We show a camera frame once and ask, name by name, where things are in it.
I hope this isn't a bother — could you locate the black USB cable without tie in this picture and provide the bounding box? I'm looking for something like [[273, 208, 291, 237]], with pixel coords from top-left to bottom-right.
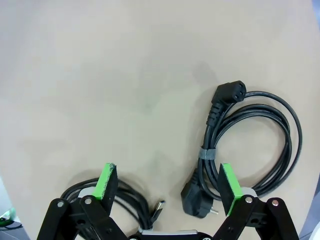
[[60, 176, 167, 231]]

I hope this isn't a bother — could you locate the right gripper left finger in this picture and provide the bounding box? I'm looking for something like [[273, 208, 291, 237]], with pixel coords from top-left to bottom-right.
[[36, 162, 131, 240]]

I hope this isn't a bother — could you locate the black power cable with plug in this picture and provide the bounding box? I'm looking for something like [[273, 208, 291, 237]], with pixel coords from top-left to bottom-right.
[[180, 79, 303, 220]]

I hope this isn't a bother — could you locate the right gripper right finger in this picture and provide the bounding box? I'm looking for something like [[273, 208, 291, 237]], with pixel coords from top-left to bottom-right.
[[212, 163, 300, 240]]

